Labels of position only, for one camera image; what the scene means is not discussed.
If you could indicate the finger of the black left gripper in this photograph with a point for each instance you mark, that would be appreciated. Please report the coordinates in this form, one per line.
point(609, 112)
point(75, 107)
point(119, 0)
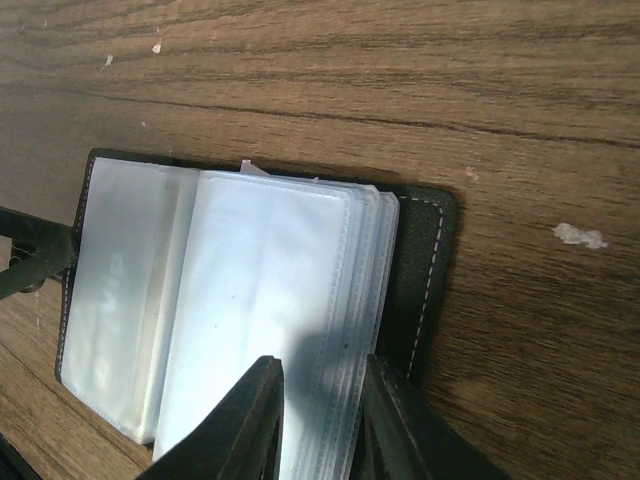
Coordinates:
point(40, 249)

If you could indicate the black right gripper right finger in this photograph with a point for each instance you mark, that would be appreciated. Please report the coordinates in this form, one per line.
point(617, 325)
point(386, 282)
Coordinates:
point(403, 437)

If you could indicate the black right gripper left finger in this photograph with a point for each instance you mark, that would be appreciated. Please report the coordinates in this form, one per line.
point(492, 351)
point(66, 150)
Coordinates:
point(242, 436)

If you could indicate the black leather card holder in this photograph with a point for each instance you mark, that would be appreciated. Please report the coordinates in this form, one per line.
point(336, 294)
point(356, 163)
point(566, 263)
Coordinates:
point(186, 276)

